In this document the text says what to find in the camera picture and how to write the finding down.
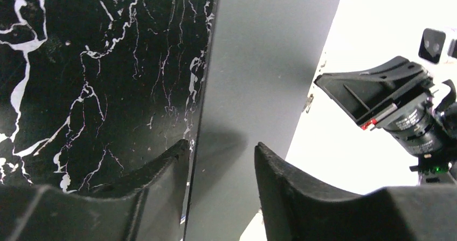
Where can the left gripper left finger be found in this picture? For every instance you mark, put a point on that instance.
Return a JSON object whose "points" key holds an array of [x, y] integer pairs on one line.
{"points": [[146, 204]]}

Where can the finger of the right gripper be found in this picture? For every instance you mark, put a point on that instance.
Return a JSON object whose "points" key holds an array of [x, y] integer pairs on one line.
{"points": [[364, 94]]}

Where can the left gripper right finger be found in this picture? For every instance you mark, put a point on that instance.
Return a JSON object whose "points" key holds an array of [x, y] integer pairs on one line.
{"points": [[298, 206]]}

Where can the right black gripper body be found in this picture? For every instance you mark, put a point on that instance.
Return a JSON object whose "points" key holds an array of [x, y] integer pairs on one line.
{"points": [[426, 128]]}

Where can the silver folder lever clip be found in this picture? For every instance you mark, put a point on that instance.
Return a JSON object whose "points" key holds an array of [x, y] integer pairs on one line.
{"points": [[308, 103]]}

